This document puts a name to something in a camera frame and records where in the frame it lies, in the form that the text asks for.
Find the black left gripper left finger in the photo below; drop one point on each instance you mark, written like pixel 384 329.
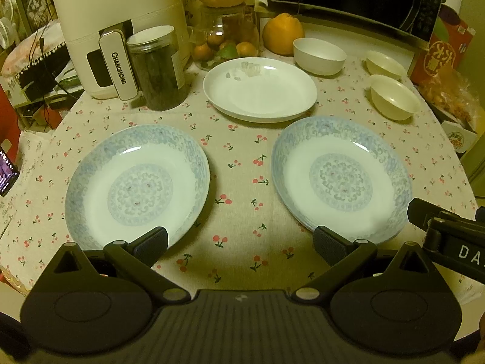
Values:
pixel 133 261

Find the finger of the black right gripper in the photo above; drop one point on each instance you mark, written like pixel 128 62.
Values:
pixel 420 212
pixel 480 214

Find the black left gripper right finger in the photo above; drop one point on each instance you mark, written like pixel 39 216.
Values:
pixel 347 260

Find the blue patterned plate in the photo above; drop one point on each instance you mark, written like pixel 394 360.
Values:
pixel 138 179
pixel 333 172

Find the small cream bowl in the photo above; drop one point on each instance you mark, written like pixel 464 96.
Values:
pixel 381 64
pixel 392 99

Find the large white bowl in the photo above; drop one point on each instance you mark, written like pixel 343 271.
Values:
pixel 318 56

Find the plain white plate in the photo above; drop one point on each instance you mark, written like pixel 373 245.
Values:
pixel 260 90

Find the white printed carton box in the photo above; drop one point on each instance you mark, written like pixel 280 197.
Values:
pixel 461 138

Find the cherry print tablecloth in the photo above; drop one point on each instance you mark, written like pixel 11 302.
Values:
pixel 245 238

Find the plastic bag of fruit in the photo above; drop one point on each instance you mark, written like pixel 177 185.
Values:
pixel 451 92

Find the smartphone with lit screen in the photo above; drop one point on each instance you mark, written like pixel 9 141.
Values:
pixel 9 173

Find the red gift box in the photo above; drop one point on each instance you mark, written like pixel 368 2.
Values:
pixel 450 40

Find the dark tea jar metal lid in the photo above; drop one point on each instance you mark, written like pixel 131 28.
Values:
pixel 155 59

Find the orange citrus on table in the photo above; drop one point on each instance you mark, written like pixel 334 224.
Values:
pixel 280 32

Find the glass jar of kumquats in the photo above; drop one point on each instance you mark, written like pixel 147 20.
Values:
pixel 223 34

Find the white Changhong air fryer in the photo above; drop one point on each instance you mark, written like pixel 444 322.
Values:
pixel 96 31

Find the framed picture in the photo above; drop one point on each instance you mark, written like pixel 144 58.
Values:
pixel 35 14

